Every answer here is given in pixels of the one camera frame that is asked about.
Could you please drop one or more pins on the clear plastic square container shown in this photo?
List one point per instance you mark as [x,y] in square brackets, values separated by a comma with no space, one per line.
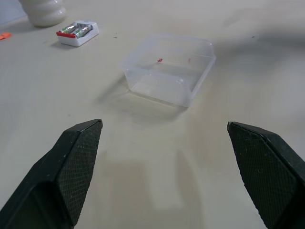
[166,71]

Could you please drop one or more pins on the green silver battery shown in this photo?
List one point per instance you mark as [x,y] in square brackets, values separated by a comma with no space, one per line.
[69,28]
[83,31]

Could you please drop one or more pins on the orange tape scrap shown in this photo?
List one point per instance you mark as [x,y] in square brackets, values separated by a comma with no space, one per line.
[4,35]

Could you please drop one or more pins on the white battery case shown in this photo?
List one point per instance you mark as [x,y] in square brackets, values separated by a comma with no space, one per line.
[78,33]

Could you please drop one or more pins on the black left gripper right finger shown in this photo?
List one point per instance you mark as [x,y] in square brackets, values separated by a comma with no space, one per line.
[269,171]

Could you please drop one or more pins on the white ribbed base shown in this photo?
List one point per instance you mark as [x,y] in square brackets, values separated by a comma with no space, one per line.
[46,12]

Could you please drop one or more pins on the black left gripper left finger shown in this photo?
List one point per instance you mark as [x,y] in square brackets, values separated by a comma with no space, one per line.
[59,171]

